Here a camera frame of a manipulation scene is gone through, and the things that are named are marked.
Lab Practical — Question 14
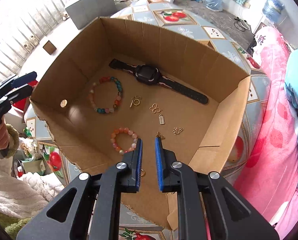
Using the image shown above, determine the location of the pink orange bead bracelet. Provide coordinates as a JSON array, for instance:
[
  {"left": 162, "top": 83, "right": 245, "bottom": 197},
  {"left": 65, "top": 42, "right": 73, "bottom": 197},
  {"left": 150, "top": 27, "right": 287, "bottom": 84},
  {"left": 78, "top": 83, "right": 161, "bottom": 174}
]
[{"left": 110, "top": 127, "right": 139, "bottom": 155}]

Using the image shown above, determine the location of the small gold cluster earring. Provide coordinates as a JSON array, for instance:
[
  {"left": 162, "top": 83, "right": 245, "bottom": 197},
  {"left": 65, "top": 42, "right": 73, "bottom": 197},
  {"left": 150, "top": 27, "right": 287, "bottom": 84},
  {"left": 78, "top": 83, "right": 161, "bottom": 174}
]
[{"left": 172, "top": 127, "right": 184, "bottom": 135}]

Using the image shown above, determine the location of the gold butterfly charm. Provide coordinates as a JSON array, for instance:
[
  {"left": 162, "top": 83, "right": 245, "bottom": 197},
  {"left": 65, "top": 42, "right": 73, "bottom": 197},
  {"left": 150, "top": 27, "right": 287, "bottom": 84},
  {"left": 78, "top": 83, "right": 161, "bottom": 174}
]
[{"left": 156, "top": 132, "right": 165, "bottom": 140}]

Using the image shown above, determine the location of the multicolour bead bracelet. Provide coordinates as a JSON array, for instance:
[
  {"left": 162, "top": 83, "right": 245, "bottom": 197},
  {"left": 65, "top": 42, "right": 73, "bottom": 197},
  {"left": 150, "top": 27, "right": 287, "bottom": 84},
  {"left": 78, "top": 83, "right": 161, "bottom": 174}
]
[{"left": 88, "top": 76, "right": 124, "bottom": 114}]

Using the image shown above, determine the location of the silver rectangular charm earring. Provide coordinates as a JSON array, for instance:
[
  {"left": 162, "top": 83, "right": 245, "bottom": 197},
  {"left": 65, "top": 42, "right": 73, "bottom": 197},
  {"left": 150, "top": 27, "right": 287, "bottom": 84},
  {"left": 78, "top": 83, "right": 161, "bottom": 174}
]
[{"left": 159, "top": 114, "right": 165, "bottom": 125}]

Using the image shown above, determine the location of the gold butterfly earring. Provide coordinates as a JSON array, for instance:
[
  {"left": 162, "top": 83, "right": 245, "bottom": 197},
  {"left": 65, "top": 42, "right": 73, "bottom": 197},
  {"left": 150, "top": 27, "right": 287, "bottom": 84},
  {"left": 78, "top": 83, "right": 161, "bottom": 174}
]
[{"left": 149, "top": 103, "right": 162, "bottom": 114}]

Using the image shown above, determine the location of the left hand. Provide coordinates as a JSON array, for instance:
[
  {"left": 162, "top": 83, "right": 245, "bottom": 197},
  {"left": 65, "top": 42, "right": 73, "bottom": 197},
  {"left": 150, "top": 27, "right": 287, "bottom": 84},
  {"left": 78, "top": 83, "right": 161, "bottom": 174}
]
[{"left": 0, "top": 116, "right": 9, "bottom": 150}]

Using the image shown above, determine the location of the small cardboard box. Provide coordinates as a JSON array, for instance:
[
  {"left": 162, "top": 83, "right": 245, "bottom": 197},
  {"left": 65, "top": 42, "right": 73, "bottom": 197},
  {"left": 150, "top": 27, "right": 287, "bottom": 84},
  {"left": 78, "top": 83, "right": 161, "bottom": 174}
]
[{"left": 43, "top": 40, "right": 57, "bottom": 55}]

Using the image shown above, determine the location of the pink floral blanket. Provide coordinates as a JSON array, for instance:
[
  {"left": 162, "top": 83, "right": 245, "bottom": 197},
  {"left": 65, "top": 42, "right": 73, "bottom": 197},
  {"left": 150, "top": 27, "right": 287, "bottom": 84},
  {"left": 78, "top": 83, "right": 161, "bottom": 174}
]
[{"left": 233, "top": 26, "right": 298, "bottom": 239}]

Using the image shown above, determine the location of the white fleece sleeve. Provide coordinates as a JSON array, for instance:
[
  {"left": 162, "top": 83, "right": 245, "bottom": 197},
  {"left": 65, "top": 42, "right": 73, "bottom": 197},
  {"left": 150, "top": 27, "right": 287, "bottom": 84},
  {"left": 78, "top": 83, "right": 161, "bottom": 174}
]
[{"left": 0, "top": 123, "right": 65, "bottom": 239}]

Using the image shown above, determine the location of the brown cardboard box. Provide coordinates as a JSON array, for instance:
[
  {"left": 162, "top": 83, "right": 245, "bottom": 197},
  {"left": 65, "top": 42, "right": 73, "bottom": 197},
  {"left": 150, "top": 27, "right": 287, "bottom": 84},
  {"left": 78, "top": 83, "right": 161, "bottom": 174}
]
[{"left": 31, "top": 18, "right": 251, "bottom": 229}]

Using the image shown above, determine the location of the grey cabinet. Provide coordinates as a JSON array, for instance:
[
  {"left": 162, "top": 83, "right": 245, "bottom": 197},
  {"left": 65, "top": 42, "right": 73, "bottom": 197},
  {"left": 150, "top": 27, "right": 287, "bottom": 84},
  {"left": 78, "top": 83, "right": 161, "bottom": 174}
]
[{"left": 65, "top": 0, "right": 117, "bottom": 30}]

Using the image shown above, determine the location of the black wristwatch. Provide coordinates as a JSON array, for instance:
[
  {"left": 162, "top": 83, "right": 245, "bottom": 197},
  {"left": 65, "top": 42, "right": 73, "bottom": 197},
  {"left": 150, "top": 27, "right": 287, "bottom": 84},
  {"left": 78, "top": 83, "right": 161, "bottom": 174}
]
[{"left": 109, "top": 59, "right": 209, "bottom": 105}]

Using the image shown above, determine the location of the fruit pattern tablecloth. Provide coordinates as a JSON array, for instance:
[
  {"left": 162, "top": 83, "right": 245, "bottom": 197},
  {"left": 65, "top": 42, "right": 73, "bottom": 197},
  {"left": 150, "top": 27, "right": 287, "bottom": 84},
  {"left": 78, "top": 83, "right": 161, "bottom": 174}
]
[{"left": 24, "top": 0, "right": 272, "bottom": 240}]

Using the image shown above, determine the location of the blue water jug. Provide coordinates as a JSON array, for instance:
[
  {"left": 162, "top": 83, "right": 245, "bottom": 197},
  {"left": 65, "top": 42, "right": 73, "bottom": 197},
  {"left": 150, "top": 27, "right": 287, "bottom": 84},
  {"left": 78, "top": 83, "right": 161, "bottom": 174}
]
[{"left": 262, "top": 0, "right": 284, "bottom": 23}]

